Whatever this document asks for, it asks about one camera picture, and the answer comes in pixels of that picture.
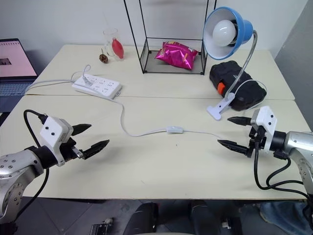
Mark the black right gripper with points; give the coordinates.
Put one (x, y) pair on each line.
(259, 142)

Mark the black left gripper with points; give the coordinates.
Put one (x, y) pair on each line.
(69, 150)

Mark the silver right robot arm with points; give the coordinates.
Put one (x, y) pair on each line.
(298, 144)

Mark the blue clip-on desk lamp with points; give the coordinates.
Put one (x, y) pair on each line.
(243, 27)

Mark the white power strip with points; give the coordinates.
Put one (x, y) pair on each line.
(100, 86)

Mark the white plug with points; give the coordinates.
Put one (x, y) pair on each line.
(86, 81)

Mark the black tool case orange latch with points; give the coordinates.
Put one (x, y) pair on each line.
(225, 73)

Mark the small brown pinecone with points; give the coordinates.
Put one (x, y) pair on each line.
(103, 58)

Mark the dark rounded shape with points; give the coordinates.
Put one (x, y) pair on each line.
(143, 218)
(207, 218)

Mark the small black box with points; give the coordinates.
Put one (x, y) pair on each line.
(101, 227)

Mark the red rubber bulb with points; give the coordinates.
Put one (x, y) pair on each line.
(118, 47)

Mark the blue fabric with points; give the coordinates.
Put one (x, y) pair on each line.
(286, 216)

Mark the pink snack bag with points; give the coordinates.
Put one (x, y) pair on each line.
(176, 55)

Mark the white light bulb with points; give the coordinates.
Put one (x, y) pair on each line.
(223, 33)

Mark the clear glass cup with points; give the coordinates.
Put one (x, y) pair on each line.
(108, 36)

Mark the open laptop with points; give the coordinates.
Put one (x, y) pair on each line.
(12, 63)

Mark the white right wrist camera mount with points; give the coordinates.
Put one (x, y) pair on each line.
(267, 120)

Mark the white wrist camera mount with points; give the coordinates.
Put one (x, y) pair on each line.
(267, 120)
(52, 128)

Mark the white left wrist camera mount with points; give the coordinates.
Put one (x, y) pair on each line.
(52, 128)

